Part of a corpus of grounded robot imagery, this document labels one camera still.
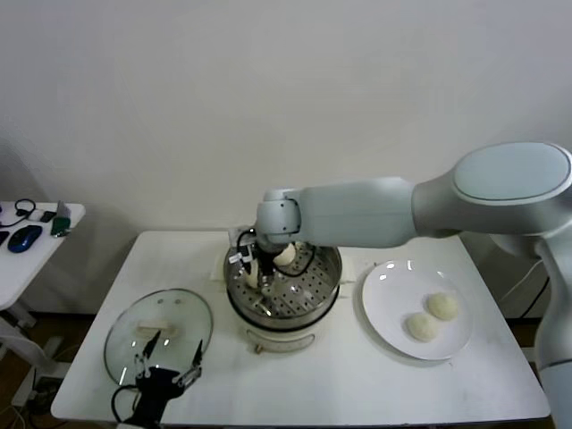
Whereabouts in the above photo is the white round plate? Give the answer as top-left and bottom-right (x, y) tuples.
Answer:
(359, 258), (474, 362)

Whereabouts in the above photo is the white power cable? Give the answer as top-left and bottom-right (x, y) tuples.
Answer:
(499, 260), (544, 301)

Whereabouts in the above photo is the black cable with adapter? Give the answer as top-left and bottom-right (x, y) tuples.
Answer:
(517, 273), (551, 319)

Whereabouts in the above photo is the white steamed baozi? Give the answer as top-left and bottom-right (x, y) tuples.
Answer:
(426, 292), (460, 322)
(405, 312), (440, 343)
(243, 261), (264, 290)
(273, 243), (297, 265)

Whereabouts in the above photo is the green small box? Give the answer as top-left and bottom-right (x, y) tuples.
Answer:
(49, 199), (73, 240)

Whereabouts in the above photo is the steel steamer basket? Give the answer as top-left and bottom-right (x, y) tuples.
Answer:
(222, 219), (344, 330)

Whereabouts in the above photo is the white electric cooker pot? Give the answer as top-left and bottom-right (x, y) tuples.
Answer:
(208, 252), (358, 357)

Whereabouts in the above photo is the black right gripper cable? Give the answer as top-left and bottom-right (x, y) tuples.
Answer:
(235, 226), (314, 276)

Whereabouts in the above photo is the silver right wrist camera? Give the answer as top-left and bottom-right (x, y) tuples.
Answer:
(226, 227), (257, 270)

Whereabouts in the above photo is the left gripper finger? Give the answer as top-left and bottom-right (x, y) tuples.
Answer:
(172, 339), (205, 388)
(132, 329), (162, 381)

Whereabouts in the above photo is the white side table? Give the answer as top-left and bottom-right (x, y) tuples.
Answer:
(0, 203), (86, 410)

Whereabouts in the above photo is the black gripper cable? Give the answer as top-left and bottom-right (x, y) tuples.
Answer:
(235, 226), (314, 276)
(111, 383), (140, 425)

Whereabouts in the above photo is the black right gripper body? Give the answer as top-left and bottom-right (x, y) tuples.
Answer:
(258, 244), (277, 279)

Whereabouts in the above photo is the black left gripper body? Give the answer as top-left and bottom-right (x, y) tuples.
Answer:
(132, 366), (187, 424)

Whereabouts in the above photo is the black looped thin cable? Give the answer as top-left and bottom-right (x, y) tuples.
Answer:
(0, 199), (38, 227)

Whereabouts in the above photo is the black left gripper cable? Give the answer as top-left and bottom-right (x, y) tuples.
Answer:
(111, 383), (140, 425)

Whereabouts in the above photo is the glass lid white handle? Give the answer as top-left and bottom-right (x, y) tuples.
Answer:
(103, 289), (215, 386)

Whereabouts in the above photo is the blue computer mouse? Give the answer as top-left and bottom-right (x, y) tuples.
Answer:
(7, 225), (43, 256)

